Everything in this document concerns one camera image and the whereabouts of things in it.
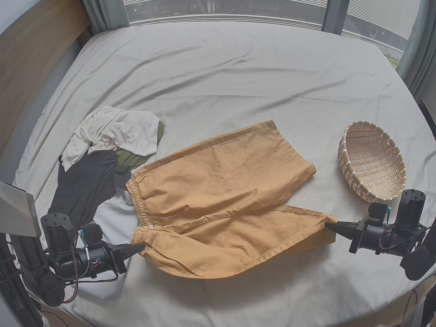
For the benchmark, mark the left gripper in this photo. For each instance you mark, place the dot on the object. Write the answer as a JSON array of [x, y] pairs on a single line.
[[102, 259]]

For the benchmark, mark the white garment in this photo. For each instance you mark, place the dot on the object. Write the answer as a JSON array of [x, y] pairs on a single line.
[[129, 128]]

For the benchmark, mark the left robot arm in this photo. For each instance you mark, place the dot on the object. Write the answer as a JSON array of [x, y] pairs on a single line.
[[56, 233]]

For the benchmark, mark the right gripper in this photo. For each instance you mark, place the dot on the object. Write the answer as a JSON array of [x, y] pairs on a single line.
[[369, 238]]

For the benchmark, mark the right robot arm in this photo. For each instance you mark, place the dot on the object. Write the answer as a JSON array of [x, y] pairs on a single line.
[[412, 209]]

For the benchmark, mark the round woven basket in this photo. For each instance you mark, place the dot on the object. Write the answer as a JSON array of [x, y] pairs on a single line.
[[371, 158]]

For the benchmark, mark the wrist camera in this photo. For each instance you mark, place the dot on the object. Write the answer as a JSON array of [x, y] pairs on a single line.
[[377, 213], [90, 233]]

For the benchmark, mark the green garment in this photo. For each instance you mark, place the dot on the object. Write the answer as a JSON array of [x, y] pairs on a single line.
[[134, 160]]

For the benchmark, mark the tan shorts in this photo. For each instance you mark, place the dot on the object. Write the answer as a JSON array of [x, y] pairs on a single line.
[[221, 189]]

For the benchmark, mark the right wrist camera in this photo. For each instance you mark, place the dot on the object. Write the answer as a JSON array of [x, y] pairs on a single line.
[[377, 213]]

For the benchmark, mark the black garment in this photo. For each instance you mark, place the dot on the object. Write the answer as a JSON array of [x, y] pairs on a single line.
[[85, 189]]

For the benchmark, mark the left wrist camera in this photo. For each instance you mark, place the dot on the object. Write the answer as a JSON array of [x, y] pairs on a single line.
[[90, 233]]

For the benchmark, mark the window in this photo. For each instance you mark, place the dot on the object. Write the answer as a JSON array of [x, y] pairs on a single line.
[[335, 5]]

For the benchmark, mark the bed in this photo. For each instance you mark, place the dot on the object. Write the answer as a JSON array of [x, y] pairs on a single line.
[[238, 80]]

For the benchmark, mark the blue-green curtain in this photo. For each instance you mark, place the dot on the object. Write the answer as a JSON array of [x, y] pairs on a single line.
[[422, 46], [102, 5]]

